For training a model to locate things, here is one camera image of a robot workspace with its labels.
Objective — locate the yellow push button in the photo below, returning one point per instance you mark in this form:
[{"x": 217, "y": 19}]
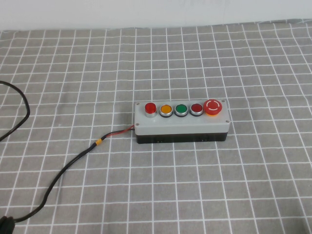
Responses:
[{"x": 166, "y": 109}]

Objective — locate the red mushroom emergency stop button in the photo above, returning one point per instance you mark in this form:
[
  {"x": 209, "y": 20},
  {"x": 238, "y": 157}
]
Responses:
[{"x": 212, "y": 106}]

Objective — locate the red indicator lamp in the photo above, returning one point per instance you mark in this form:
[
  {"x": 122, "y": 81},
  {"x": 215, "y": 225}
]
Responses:
[{"x": 150, "y": 107}]

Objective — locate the grey white checked tablecloth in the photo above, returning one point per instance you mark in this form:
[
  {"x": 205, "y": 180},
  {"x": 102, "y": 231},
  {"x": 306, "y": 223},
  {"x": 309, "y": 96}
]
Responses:
[{"x": 195, "y": 61}]

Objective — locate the grey black button control box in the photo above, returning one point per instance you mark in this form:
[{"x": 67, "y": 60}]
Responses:
[{"x": 182, "y": 124}]

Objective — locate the black power plug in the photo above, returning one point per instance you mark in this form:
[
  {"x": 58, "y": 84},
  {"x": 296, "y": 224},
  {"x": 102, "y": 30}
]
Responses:
[{"x": 5, "y": 225}]

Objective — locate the dark red push button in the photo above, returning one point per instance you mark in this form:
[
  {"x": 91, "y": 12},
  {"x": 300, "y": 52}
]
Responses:
[{"x": 196, "y": 107}]

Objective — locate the green push button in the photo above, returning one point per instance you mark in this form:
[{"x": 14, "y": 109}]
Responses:
[{"x": 181, "y": 108}]

